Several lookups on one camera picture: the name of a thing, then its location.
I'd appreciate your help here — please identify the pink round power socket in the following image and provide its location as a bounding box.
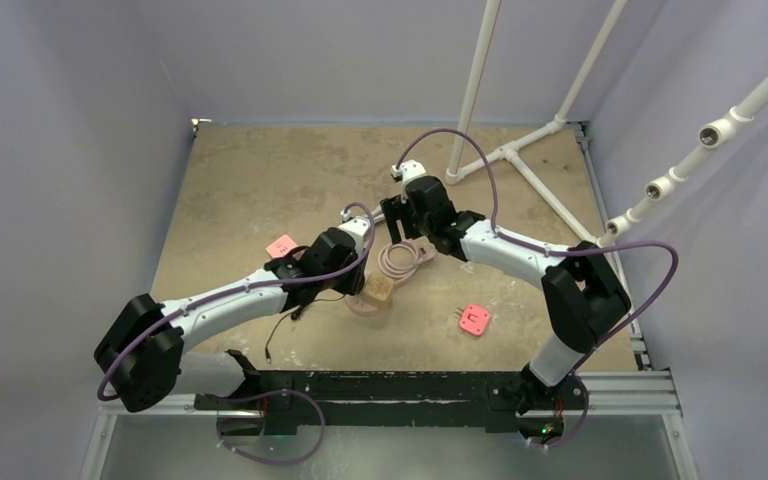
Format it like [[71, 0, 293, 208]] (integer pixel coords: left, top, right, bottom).
[[344, 295, 389, 316]]

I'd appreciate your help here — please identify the beige cube power socket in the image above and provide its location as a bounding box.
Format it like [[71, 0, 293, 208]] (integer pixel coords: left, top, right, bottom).
[[360, 272, 395, 309]]

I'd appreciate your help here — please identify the black adapter cable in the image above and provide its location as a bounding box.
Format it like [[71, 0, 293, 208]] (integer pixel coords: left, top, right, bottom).
[[264, 294, 349, 364]]

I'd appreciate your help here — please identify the pink cube socket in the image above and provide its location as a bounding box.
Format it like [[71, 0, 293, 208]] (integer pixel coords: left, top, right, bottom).
[[265, 234, 298, 259]]

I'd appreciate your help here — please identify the pink square plug adapter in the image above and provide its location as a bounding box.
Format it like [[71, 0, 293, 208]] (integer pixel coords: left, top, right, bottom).
[[455, 304, 492, 337]]

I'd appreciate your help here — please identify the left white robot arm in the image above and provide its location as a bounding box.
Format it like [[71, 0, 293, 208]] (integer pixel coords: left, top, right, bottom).
[[93, 218, 375, 412]]

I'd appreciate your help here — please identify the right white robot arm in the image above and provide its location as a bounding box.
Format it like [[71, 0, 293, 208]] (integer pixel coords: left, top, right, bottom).
[[380, 173, 631, 407]]

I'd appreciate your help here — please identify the white pipe with fittings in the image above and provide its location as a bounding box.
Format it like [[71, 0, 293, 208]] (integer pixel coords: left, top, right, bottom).
[[598, 75, 768, 246]]

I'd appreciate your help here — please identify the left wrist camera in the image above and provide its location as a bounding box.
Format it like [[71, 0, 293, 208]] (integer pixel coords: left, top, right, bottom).
[[337, 210, 375, 253]]

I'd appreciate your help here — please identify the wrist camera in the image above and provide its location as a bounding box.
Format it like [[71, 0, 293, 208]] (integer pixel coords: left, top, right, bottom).
[[337, 210, 375, 253], [390, 160, 427, 186]]

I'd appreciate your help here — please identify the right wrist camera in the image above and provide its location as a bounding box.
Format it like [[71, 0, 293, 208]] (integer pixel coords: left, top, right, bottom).
[[390, 160, 427, 186]]

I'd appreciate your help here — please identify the pink coiled cable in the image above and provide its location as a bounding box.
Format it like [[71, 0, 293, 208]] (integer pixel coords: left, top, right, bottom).
[[377, 240, 437, 286]]

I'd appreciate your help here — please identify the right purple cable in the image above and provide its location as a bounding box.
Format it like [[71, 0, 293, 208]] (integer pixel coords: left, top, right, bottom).
[[393, 127, 680, 372]]

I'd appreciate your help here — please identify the white pipe frame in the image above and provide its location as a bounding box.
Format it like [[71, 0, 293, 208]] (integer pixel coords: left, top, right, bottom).
[[457, 0, 627, 242]]

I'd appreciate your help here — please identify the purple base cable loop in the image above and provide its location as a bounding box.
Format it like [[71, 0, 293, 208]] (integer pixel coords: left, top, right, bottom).
[[216, 387, 329, 467]]

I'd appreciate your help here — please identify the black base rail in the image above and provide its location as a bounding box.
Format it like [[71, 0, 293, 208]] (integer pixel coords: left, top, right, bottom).
[[195, 360, 589, 441]]

